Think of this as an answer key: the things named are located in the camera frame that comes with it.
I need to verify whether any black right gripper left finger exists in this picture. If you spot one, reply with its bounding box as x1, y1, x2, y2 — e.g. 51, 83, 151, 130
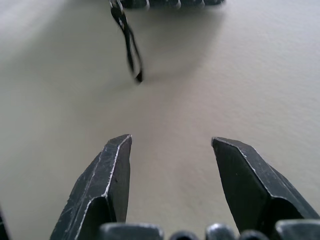
49, 133, 133, 240

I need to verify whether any black white grid pencil case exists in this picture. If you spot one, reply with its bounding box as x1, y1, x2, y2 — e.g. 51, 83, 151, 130
109, 0, 226, 85

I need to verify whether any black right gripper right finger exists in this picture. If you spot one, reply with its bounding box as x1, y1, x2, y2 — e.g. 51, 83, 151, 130
211, 136, 320, 236

